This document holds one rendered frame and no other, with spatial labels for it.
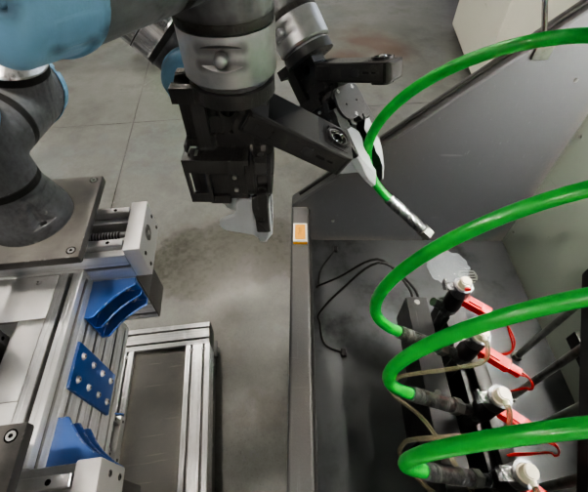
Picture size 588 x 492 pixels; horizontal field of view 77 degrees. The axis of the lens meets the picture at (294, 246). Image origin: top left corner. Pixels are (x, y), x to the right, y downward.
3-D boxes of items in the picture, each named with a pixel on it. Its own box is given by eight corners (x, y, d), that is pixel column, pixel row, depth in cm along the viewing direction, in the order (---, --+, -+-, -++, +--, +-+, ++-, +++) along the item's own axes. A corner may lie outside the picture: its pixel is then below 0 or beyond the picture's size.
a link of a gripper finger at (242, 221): (227, 238, 47) (215, 184, 40) (273, 238, 47) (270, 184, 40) (224, 258, 46) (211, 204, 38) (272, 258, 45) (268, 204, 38)
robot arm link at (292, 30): (326, 1, 51) (292, 3, 46) (341, 33, 52) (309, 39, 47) (290, 33, 57) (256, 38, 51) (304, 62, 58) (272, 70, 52)
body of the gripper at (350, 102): (331, 136, 61) (297, 65, 58) (374, 112, 55) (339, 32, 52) (306, 149, 56) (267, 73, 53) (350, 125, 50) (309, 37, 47)
